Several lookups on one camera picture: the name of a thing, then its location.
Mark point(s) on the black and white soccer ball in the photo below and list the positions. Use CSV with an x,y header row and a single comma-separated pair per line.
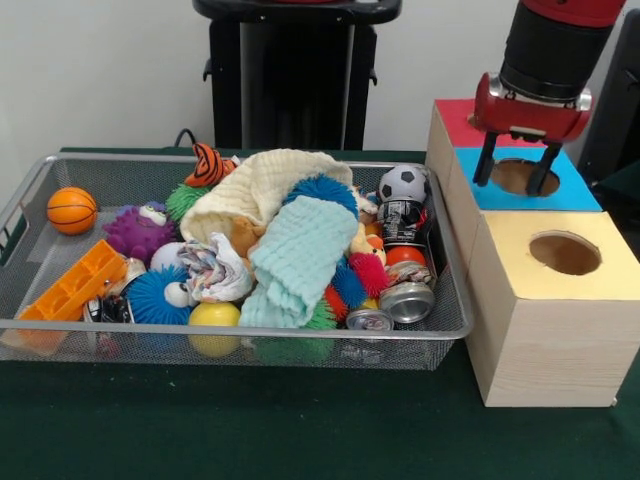
x,y
403,182

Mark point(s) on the purple spiky ball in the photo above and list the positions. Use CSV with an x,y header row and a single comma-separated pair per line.
x,y
138,233

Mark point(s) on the yellow ball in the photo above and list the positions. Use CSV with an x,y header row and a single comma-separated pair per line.
x,y
215,322

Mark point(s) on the dark green table cloth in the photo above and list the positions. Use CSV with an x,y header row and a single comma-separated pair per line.
x,y
300,430

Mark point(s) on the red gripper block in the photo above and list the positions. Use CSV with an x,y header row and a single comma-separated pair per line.
x,y
530,120

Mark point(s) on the shallow clear mesh bin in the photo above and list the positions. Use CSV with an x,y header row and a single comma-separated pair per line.
x,y
250,345

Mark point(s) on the orange plastic toy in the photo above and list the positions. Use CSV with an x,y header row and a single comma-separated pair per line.
x,y
73,285

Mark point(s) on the cream waffle cloth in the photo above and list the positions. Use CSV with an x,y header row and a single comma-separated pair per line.
x,y
258,190

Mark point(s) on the green cloth side table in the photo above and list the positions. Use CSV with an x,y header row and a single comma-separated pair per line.
x,y
625,190

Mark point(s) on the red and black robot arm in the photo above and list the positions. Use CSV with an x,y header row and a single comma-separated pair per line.
x,y
555,50

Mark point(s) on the black flat panel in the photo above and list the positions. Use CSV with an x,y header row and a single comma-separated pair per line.
x,y
622,120

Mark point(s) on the blue spiky ball with eyes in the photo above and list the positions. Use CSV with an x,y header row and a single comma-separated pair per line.
x,y
153,297

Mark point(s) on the black pedestal stand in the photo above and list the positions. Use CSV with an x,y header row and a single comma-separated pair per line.
x,y
290,80

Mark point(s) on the orange basketball toy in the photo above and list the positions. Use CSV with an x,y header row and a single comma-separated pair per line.
x,y
72,210

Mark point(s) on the light blue waffle cloth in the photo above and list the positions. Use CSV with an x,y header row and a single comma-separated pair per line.
x,y
298,262

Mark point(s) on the orange striped tiger toy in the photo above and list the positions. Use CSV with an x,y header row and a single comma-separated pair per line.
x,y
208,165

